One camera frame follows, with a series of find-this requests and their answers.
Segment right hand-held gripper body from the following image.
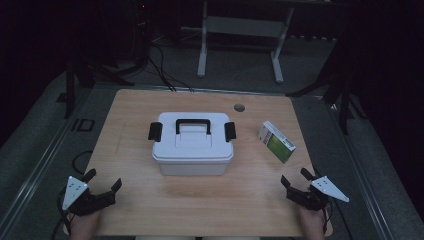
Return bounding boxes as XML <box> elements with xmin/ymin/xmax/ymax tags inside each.
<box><xmin>285</xmin><ymin>175</ymin><xmax>351</xmax><ymax>212</ymax></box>

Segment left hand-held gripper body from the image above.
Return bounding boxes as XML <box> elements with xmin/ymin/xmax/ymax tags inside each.
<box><xmin>61</xmin><ymin>175</ymin><xmax>117</xmax><ymax>217</ymax></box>

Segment green and white carton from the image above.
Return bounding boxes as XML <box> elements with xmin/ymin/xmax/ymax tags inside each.
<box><xmin>257</xmin><ymin>120</ymin><xmax>297</xmax><ymax>165</ymax></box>

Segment white plastic storage box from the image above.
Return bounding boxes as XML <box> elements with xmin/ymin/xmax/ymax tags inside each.
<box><xmin>155</xmin><ymin>157</ymin><xmax>233</xmax><ymax>177</ymax></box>

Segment white lid with black handle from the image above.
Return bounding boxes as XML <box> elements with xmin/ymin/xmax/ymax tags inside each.
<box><xmin>147</xmin><ymin>111</ymin><xmax>237</xmax><ymax>164</ymax></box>

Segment person's right hand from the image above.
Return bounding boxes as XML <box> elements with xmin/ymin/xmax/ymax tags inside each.
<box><xmin>298</xmin><ymin>207</ymin><xmax>327</xmax><ymax>240</ymax></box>

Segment person's left hand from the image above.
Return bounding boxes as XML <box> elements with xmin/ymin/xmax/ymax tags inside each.
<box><xmin>67</xmin><ymin>211</ymin><xmax>101</xmax><ymax>240</ymax></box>

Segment black tripod stand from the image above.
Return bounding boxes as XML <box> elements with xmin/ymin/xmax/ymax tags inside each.
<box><xmin>285</xmin><ymin>41</ymin><xmax>368</xmax><ymax>135</ymax></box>
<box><xmin>55</xmin><ymin>58</ymin><xmax>135</xmax><ymax>120</ymax></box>

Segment white metal stand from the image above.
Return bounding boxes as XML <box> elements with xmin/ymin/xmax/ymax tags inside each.
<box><xmin>196</xmin><ymin>0</ymin><xmax>296</xmax><ymax>85</ymax></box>

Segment left hand-held gripper cable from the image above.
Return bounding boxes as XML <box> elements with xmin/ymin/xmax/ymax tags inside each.
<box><xmin>49</xmin><ymin>150</ymin><xmax>95</xmax><ymax>240</ymax></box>

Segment hand-held gripper cable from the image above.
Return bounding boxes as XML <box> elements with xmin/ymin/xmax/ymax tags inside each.
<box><xmin>321</xmin><ymin>199</ymin><xmax>355</xmax><ymax>240</ymax></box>
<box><xmin>49</xmin><ymin>150</ymin><xmax>95</xmax><ymax>240</ymax></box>

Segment right hand-held gripper cable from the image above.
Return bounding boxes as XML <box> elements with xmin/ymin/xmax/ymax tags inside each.
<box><xmin>321</xmin><ymin>199</ymin><xmax>355</xmax><ymax>240</ymax></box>

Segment black floor cables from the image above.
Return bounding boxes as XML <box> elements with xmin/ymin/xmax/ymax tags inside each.
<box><xmin>145</xmin><ymin>42</ymin><xmax>195</xmax><ymax>93</ymax></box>

